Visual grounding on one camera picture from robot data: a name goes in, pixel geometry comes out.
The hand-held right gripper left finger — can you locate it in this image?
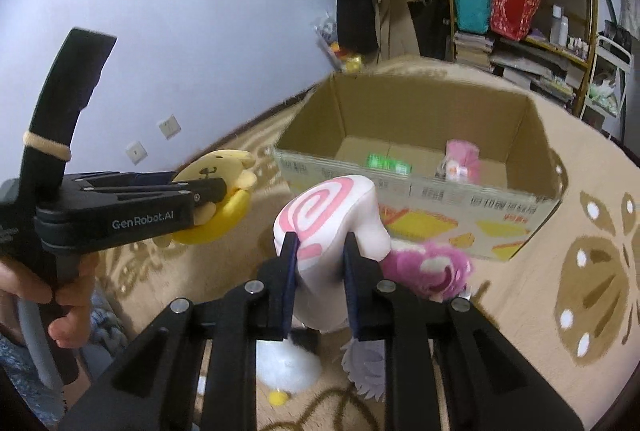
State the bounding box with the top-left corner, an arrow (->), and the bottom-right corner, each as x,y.
59,232 -> 301,431

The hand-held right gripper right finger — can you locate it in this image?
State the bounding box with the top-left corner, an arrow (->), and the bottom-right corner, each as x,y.
342,231 -> 586,431

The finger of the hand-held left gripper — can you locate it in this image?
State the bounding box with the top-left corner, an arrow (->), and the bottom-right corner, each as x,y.
74,170 -> 176,188
82,177 -> 228,206

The yellow plush toy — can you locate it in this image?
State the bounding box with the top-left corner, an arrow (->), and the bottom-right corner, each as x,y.
172,150 -> 259,246

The white pink swirl plush toy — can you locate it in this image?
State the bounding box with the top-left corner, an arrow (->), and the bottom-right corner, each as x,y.
272,175 -> 392,333

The cardboard box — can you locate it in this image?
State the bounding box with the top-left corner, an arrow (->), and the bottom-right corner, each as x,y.
272,72 -> 569,262

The person's left hand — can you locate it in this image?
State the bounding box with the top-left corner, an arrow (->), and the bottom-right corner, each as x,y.
0,255 -> 101,351

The pink bear plush toy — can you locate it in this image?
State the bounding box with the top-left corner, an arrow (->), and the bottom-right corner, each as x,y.
379,241 -> 474,302

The grey spiky plush toy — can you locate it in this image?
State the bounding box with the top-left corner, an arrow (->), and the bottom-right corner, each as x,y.
340,336 -> 389,404

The white fluffy plush toy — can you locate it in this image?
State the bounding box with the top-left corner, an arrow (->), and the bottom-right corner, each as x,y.
256,328 -> 323,408

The beige hair band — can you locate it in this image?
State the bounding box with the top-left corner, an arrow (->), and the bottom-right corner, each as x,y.
23,133 -> 72,160

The green packet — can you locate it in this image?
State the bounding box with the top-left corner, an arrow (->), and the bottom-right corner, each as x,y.
366,153 -> 414,176

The blue patterned clothing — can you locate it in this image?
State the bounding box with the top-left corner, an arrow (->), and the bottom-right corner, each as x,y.
0,288 -> 128,431

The beige patterned blanket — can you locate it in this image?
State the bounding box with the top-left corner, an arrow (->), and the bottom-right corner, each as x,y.
95,55 -> 640,431

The pile of colourful toys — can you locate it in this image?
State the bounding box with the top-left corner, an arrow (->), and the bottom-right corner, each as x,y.
314,13 -> 367,74

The stack of books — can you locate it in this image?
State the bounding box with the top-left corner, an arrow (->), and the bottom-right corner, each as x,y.
452,31 -> 496,68

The pile of magazines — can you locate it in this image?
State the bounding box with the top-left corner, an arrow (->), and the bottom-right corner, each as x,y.
490,40 -> 577,106

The red gift bag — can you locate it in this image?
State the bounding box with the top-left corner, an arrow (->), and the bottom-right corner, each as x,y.
490,0 -> 546,43

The wooden shelf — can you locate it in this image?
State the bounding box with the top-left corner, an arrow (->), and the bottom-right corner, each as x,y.
444,0 -> 601,119

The white metal rack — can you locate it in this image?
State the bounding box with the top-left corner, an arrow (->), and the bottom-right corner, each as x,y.
581,33 -> 635,120

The white wall socket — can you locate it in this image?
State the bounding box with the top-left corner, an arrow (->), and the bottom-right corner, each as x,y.
124,141 -> 149,164
158,114 -> 181,140

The grey cable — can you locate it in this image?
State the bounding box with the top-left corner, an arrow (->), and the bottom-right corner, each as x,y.
19,300 -> 65,393

